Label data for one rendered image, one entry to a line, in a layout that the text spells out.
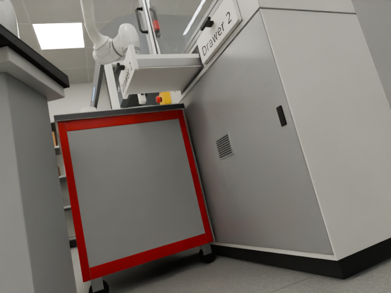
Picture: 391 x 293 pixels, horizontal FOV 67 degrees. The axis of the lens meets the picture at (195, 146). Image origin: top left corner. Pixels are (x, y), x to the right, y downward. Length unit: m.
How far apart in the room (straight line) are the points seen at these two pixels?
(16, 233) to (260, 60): 0.80
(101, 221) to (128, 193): 0.15
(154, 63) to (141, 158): 0.42
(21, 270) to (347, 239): 0.81
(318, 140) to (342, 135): 0.10
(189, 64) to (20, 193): 0.81
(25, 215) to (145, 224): 0.60
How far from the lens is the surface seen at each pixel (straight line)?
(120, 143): 1.33
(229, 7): 1.09
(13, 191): 0.83
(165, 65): 1.24
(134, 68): 1.18
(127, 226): 1.29
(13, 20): 1.10
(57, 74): 1.05
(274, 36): 0.95
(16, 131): 0.86
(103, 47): 1.73
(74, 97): 5.81
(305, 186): 0.87
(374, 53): 0.54
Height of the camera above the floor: 0.30
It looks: 10 degrees up
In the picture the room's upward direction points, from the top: 13 degrees counter-clockwise
